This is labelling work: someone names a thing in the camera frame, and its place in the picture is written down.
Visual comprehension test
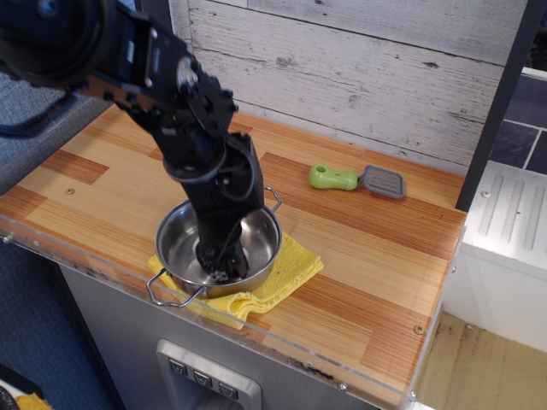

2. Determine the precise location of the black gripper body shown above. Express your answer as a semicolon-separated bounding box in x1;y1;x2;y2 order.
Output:
181;132;264;261

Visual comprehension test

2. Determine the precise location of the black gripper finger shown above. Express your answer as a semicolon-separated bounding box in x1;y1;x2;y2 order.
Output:
198;255;229;283
226;241;250;278

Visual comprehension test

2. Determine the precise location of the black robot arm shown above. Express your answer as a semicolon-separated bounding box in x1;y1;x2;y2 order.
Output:
1;1;264;281

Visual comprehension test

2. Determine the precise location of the stainless steel pot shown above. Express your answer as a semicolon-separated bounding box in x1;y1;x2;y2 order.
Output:
146;186;283;308

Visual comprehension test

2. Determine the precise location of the yellow folded cloth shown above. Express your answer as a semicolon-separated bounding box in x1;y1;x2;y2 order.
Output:
147;232;325;331

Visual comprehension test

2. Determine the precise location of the silver button panel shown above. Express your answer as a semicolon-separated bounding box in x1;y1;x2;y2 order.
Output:
156;339;262;409

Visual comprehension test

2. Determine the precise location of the yellow black object on floor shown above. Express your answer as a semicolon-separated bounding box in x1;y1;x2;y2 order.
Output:
1;387;53;410

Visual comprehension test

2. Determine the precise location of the white ribbed cabinet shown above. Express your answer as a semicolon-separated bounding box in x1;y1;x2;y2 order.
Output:
444;161;546;350

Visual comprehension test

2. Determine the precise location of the green handled grey spatula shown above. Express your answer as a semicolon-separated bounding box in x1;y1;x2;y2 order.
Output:
309;164;405;199

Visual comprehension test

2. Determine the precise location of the dark grey right post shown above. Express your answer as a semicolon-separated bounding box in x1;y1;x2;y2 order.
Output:
456;0;546;212

